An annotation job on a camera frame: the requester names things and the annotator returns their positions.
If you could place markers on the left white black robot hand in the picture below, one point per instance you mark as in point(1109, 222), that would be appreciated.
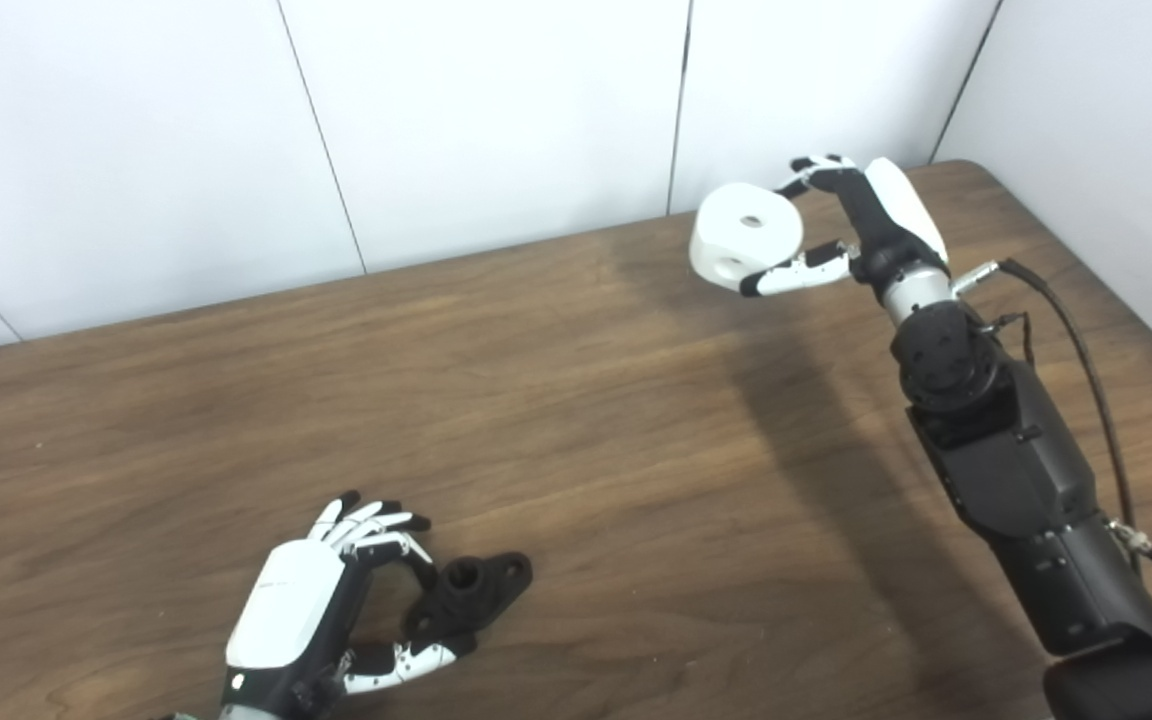
point(286, 610)

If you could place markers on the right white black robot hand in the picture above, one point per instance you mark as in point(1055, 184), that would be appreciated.
point(886, 230)

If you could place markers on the round white plastic piece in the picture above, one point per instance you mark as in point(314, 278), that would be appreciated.
point(736, 235)

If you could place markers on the black plastic holder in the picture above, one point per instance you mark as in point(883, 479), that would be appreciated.
point(476, 595)

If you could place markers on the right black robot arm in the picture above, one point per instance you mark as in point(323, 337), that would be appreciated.
point(1016, 470)

